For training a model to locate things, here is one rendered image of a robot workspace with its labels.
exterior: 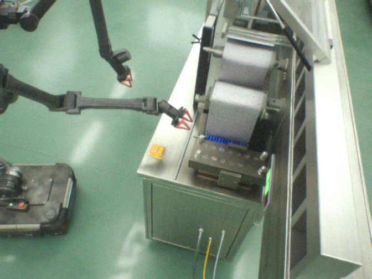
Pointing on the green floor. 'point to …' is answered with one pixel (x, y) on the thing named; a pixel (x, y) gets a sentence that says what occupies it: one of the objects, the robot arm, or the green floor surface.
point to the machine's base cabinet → (195, 219)
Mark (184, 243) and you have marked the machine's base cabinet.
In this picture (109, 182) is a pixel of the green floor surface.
